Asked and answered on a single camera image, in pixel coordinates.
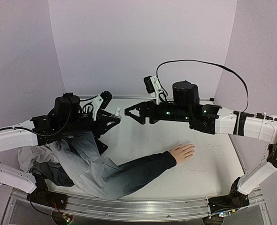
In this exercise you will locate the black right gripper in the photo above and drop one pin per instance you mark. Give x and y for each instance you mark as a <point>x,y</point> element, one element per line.
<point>149,112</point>

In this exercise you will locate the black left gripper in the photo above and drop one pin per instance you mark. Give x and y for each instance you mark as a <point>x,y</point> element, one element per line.
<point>103,120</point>

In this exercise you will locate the clear nail polish bottle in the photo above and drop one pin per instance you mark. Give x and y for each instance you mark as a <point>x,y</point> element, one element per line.
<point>117,113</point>

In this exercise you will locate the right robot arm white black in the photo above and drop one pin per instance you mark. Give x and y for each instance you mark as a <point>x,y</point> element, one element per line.
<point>211,119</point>

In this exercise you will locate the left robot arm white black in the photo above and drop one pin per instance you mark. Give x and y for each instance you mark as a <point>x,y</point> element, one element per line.
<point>44,130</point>

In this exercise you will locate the grey black jacket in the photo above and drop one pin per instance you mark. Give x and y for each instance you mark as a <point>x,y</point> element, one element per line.
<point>75,161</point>

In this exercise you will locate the mannequin hand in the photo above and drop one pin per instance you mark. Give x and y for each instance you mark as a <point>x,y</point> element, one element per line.
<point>181,153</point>

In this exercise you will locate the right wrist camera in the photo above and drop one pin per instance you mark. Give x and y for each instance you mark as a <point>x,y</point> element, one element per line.
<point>155,89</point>

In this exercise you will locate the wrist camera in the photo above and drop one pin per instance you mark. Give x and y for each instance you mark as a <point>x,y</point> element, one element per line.
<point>100,102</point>
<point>155,89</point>

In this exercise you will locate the aluminium back table rail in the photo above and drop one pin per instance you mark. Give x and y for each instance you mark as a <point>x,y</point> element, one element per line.
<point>141,98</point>

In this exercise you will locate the aluminium table rail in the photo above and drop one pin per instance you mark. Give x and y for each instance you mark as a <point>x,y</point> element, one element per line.
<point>238,154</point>
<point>141,98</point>

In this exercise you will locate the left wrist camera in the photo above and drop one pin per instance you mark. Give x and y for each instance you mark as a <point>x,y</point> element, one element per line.
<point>100,102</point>

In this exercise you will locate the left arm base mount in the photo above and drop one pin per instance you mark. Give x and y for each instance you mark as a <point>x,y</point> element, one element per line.
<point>42,196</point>

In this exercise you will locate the aluminium front rail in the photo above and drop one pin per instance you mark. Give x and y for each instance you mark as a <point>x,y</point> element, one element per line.
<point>137,210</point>

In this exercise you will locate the aluminium right table rail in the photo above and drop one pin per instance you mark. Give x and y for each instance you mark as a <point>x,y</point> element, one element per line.
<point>238,154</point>

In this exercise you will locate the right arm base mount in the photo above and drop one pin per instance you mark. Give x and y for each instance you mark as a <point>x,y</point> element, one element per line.
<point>234,200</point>

